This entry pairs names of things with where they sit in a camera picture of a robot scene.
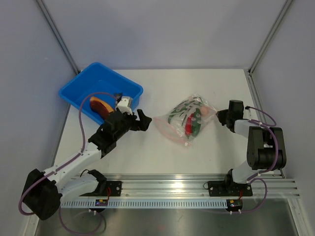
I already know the slotted white cable duct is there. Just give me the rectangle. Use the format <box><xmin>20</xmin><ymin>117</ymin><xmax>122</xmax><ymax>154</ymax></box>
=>
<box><xmin>62</xmin><ymin>198</ymin><xmax>227</xmax><ymax>209</ymax></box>

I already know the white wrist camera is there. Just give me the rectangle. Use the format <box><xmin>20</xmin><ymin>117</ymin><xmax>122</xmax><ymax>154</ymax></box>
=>
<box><xmin>244</xmin><ymin>106</ymin><xmax>252</xmax><ymax>119</ymax></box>
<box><xmin>115</xmin><ymin>96</ymin><xmax>133</xmax><ymax>115</ymax></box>

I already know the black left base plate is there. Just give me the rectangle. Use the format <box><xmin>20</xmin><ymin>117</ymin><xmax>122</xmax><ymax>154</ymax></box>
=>
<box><xmin>92</xmin><ymin>180</ymin><xmax>123</xmax><ymax>197</ymax></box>

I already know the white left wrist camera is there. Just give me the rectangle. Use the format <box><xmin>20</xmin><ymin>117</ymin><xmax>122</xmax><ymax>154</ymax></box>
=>
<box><xmin>115</xmin><ymin>96</ymin><xmax>133</xmax><ymax>115</ymax></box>

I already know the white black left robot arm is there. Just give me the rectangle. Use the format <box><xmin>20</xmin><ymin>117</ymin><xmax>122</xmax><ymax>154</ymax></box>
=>
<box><xmin>18</xmin><ymin>109</ymin><xmax>152</xmax><ymax>220</ymax></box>

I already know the grey fake fish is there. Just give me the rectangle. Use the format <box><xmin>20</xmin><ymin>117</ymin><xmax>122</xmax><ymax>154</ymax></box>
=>
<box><xmin>114</xmin><ymin>92</ymin><xmax>123</xmax><ymax>103</ymax></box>

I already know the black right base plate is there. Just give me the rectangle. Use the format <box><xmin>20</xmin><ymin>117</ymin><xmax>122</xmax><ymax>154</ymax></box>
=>
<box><xmin>207</xmin><ymin>181</ymin><xmax>253</xmax><ymax>197</ymax></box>

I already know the orange red fake papaya slice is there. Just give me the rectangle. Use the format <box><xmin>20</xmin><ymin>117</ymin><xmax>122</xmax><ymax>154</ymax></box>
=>
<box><xmin>90</xmin><ymin>96</ymin><xmax>114</xmax><ymax>119</ymax></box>

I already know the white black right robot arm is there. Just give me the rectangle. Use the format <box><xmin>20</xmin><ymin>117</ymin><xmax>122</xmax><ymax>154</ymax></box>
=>
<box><xmin>217</xmin><ymin>100</ymin><xmax>287</xmax><ymax>195</ymax></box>

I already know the green fake cucumber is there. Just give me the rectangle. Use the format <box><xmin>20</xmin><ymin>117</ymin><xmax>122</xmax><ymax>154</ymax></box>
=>
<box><xmin>188</xmin><ymin>108</ymin><xmax>201</xmax><ymax>137</ymax></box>

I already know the peach fake radish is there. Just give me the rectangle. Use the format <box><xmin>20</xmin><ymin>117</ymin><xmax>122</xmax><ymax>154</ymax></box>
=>
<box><xmin>200</xmin><ymin>106</ymin><xmax>209</xmax><ymax>117</ymax></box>

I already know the aluminium frame post left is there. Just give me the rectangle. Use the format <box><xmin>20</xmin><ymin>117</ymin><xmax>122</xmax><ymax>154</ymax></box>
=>
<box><xmin>35</xmin><ymin>0</ymin><xmax>81</xmax><ymax>75</ymax></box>

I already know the aluminium mounting rail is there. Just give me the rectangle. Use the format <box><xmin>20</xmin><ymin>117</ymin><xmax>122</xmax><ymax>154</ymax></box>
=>
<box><xmin>61</xmin><ymin>173</ymin><xmax>301</xmax><ymax>199</ymax></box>

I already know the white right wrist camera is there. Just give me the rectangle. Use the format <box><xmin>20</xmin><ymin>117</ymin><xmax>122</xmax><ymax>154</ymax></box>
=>
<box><xmin>244</xmin><ymin>106</ymin><xmax>252</xmax><ymax>119</ymax></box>

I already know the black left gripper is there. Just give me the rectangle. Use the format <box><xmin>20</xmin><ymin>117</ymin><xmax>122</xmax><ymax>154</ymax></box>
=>
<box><xmin>114</xmin><ymin>109</ymin><xmax>151</xmax><ymax>141</ymax></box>

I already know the aluminium frame post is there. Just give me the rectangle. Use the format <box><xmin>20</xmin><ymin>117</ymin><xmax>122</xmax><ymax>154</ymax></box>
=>
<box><xmin>35</xmin><ymin>0</ymin><xmax>81</xmax><ymax>75</ymax></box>
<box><xmin>248</xmin><ymin>0</ymin><xmax>294</xmax><ymax>77</ymax></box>

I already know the aluminium frame post right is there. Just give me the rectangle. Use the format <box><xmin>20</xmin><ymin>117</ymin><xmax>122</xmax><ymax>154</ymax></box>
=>
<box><xmin>248</xmin><ymin>0</ymin><xmax>294</xmax><ymax>77</ymax></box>

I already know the red fake pepper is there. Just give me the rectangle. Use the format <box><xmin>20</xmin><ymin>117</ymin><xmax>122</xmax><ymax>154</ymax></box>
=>
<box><xmin>185</xmin><ymin>114</ymin><xmax>193</xmax><ymax>136</ymax></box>

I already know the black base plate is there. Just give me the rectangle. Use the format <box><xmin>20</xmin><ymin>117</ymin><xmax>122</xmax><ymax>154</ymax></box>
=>
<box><xmin>92</xmin><ymin>180</ymin><xmax>123</xmax><ymax>197</ymax></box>
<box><xmin>207</xmin><ymin>181</ymin><xmax>253</xmax><ymax>197</ymax></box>

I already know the blue plastic bin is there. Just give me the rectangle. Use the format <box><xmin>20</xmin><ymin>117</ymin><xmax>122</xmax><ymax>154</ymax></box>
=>
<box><xmin>59</xmin><ymin>62</ymin><xmax>143</xmax><ymax>113</ymax></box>

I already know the clear zip top bag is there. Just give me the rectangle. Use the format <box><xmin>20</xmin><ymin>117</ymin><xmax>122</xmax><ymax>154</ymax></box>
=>
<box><xmin>153</xmin><ymin>93</ymin><xmax>217</xmax><ymax>147</ymax></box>

